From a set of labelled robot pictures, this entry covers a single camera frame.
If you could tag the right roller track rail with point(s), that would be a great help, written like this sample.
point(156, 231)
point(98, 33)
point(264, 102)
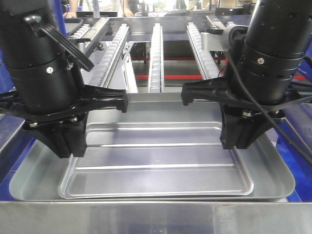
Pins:
point(205, 62)

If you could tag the left roller track rail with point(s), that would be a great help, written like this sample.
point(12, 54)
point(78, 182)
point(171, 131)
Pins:
point(105, 69)

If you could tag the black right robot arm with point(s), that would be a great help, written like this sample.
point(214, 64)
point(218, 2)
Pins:
point(257, 84)

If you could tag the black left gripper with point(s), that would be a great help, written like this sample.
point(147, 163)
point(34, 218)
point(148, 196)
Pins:
point(63, 129)

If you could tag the steel front frame bar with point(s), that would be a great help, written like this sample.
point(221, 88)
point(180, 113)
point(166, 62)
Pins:
point(98, 217)

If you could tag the centre roller track rail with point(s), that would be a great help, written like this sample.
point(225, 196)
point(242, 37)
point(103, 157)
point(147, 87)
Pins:
point(156, 64)

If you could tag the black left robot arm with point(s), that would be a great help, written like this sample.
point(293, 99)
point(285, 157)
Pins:
point(44, 65)

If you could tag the blue plastic box under tray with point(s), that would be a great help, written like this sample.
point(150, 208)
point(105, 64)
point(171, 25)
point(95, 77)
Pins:
point(14, 147)

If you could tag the large grey metal tray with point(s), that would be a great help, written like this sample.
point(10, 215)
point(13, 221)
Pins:
point(41, 172)

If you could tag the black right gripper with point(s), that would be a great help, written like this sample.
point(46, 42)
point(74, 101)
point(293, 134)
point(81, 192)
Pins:
point(242, 121)

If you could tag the small silver ribbed tray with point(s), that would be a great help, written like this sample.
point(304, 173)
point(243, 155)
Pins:
point(155, 160)

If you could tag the roller track rail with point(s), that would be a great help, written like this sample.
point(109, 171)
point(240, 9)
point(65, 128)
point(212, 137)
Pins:
point(156, 64)
point(105, 69)
point(205, 62)

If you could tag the left steel divider rail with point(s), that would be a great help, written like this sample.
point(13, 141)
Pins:
point(99, 26)

